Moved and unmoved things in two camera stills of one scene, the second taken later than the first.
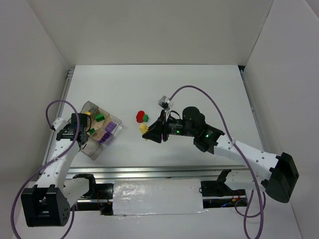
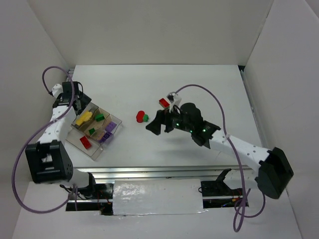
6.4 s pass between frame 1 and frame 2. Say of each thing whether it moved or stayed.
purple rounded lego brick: stayed
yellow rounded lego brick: moved
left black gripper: moved
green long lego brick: stayed
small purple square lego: stayed
